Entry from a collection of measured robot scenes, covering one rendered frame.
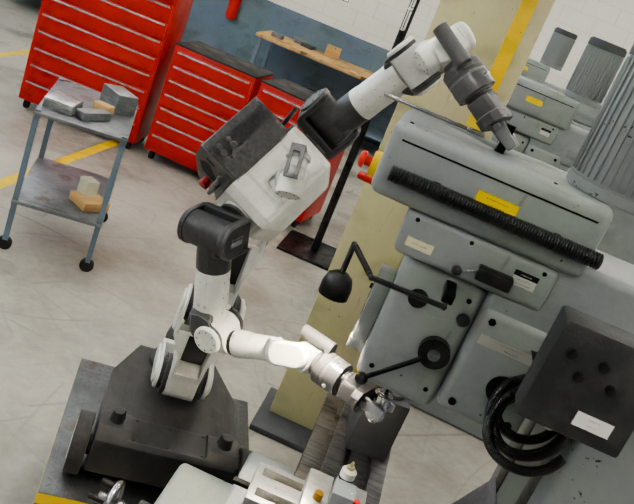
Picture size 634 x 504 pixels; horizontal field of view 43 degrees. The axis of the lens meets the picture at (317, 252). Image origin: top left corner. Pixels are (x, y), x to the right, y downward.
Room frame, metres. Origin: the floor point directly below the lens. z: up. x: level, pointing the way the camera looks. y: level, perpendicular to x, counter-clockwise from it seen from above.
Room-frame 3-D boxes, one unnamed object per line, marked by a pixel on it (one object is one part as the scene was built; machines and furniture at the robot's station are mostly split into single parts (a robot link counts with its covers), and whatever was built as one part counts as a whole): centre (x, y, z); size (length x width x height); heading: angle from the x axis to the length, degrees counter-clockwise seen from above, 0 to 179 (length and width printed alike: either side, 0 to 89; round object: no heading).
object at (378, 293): (1.74, -0.17, 1.45); 0.04 x 0.04 x 0.21; 86
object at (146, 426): (2.41, 0.27, 0.59); 0.64 x 0.52 x 0.33; 14
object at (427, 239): (1.72, -0.32, 1.68); 0.34 x 0.24 x 0.10; 86
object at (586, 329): (1.37, -0.55, 1.62); 0.20 x 0.09 x 0.21; 86
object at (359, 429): (2.08, -0.33, 1.03); 0.22 x 0.12 x 0.20; 3
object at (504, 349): (1.71, -0.47, 1.47); 0.24 x 0.19 x 0.26; 176
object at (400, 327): (1.73, -0.28, 1.47); 0.21 x 0.19 x 0.32; 176
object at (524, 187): (1.73, -0.29, 1.81); 0.47 x 0.26 x 0.16; 86
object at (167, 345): (2.44, 0.27, 0.68); 0.21 x 0.20 x 0.13; 14
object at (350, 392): (1.77, -0.19, 1.22); 0.13 x 0.12 x 0.10; 154
